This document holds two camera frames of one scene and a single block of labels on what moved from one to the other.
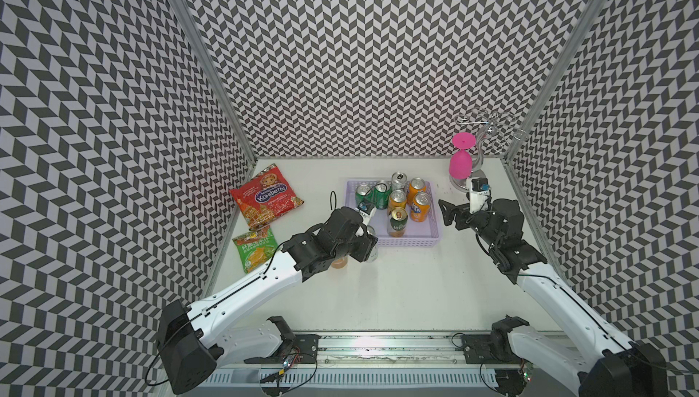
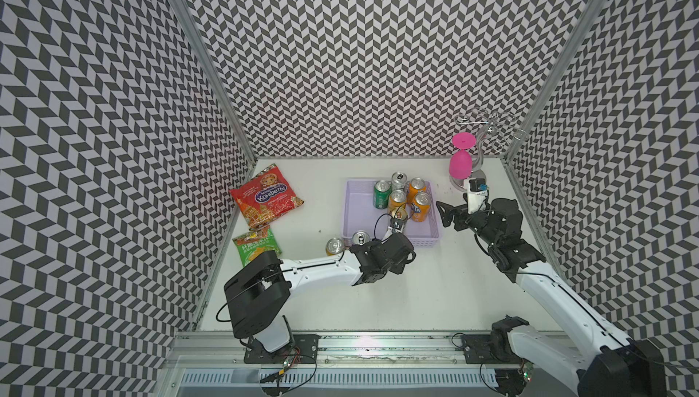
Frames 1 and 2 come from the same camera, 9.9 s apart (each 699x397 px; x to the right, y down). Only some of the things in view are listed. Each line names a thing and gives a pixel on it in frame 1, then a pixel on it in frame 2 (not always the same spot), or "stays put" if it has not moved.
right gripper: x=461 y=210 stays put
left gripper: x=365 y=247 -> x=398 y=269
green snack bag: x=255 y=248 stays put
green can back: x=380 y=196 stays put
